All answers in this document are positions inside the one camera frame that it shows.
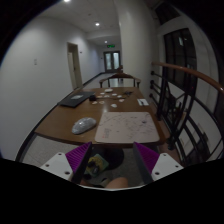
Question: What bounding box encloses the colourful bag under table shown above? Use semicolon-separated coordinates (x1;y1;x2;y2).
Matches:
84;154;109;178

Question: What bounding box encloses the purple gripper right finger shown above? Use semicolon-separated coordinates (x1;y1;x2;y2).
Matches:
133;142;159;184

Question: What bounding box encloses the person's knee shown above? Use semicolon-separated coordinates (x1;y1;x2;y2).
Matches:
107;177;128;189

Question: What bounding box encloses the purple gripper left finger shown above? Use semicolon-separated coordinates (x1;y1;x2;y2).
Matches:
66;142;92;184

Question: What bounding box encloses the grey computer mouse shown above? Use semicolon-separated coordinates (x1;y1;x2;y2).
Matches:
72;117;96;135

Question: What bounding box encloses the double glass door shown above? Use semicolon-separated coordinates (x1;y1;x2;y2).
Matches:
104;51;120;72

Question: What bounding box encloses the wooden stair handrail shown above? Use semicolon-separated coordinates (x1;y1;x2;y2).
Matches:
151;62;224;95

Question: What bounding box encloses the black laptop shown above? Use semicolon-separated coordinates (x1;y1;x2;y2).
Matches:
59;91;94;108

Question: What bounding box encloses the wooden chair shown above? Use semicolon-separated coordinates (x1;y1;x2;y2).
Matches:
99;73;141;88

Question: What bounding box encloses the green exit sign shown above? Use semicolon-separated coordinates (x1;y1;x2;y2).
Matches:
107;44;115;48

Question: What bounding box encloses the side doorway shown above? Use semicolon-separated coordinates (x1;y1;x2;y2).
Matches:
67;43;82;89

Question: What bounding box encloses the white paper note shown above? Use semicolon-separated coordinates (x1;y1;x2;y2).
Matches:
137;99;149;106

